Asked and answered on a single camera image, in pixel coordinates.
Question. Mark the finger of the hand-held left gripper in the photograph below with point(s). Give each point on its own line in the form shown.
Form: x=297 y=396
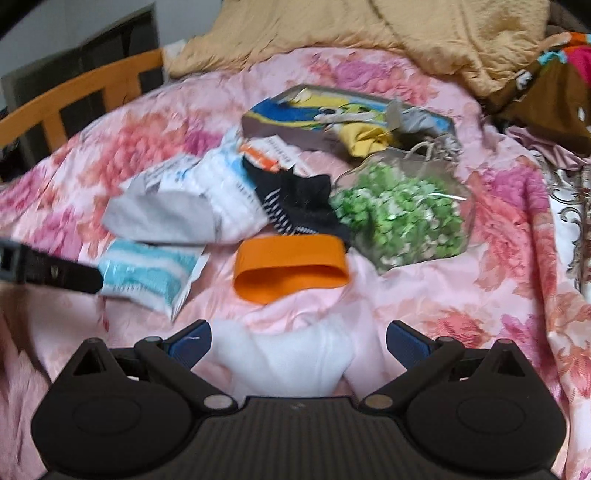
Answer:
x=55 y=272

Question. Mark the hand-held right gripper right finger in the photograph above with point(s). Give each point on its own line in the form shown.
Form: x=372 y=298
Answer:
x=408 y=344

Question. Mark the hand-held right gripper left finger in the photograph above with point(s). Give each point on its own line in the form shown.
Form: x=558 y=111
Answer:
x=191 y=344

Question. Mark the teal striped sock packet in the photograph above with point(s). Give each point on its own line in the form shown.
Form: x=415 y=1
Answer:
x=147 y=277

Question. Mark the white sock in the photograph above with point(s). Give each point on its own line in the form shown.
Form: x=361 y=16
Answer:
x=286 y=360

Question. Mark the grey cloth pouch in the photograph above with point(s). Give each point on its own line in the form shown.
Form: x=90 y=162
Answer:
x=157 y=219

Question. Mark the orange band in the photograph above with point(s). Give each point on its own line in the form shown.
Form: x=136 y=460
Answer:
x=286 y=273

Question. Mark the white cloth with blue print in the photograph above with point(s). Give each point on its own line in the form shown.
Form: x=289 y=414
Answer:
x=231 y=189

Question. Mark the yellow sock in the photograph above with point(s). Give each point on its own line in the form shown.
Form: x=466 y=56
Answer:
x=364 y=141

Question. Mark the grey face mask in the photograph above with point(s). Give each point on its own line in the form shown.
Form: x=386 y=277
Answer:
x=418 y=122

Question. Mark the grey box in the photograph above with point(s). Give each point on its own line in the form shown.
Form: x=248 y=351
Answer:
x=277 y=132

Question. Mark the white textured insole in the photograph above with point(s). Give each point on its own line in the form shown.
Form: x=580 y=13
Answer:
x=332 y=117

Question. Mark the pink floral bedsheet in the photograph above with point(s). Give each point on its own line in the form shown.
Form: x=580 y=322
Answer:
x=461 y=300

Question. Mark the clear bag of green beads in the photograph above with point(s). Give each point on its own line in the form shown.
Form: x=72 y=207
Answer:
x=401 y=217

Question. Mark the black striped sock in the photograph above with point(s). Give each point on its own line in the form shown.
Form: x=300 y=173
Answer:
x=295 y=198

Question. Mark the white and orange packet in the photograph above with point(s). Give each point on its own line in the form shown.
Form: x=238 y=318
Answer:
x=265 y=154

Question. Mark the ornate brown patterned sheet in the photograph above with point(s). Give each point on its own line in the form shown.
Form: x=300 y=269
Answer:
x=570 y=207

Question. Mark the dark cabinet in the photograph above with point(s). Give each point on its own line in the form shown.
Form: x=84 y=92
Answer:
x=92 y=46

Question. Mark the pink satin cloth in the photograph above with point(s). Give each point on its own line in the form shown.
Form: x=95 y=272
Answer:
x=549 y=145

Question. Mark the colourful striped brown garment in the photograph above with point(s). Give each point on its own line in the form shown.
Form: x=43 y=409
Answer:
x=554 y=87

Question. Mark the yellow quilt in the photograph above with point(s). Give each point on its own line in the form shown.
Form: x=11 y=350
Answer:
x=369 y=27

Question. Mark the wooden bed rail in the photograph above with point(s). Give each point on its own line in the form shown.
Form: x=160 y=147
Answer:
x=69 y=101

